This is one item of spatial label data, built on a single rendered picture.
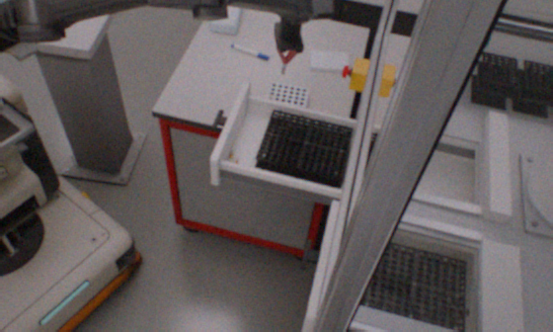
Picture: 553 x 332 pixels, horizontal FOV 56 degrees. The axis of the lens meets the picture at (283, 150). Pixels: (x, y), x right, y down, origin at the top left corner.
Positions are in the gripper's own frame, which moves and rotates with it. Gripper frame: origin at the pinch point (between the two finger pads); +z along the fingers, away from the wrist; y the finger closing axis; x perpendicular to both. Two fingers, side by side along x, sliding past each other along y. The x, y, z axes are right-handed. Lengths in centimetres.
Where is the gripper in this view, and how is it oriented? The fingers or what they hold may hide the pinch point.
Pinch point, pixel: (285, 60)
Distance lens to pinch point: 144.8
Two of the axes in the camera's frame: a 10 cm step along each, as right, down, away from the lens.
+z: -1.1, 5.9, 8.0
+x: -9.8, 0.6, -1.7
